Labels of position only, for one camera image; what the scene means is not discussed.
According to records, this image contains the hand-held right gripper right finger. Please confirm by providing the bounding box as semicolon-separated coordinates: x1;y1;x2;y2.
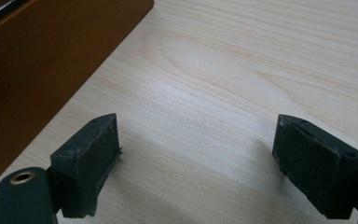
272;114;358;220

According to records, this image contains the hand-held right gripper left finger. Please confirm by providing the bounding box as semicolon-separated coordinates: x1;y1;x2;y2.
49;113;123;218

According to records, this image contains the brown wooden box with lid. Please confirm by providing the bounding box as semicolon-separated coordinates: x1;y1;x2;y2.
0;0;155;195

